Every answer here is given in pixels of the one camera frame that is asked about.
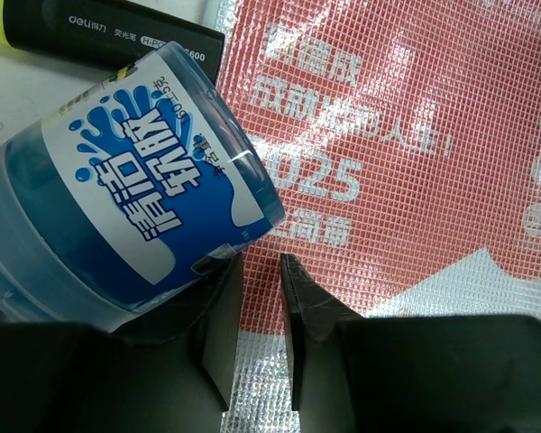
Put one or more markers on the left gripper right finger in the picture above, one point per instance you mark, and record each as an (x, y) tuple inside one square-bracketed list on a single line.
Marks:
[(347, 373)]

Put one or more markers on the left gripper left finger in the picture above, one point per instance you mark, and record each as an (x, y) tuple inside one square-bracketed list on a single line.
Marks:
[(169, 370)]

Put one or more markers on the blue cleaning gel jar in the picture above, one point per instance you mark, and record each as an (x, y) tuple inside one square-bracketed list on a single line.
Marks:
[(127, 195)]

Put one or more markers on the clear mesh zip pouch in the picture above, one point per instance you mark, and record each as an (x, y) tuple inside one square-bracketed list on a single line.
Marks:
[(404, 138)]

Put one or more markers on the black yellow highlighter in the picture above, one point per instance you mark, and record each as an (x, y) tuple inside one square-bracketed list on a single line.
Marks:
[(104, 34)]

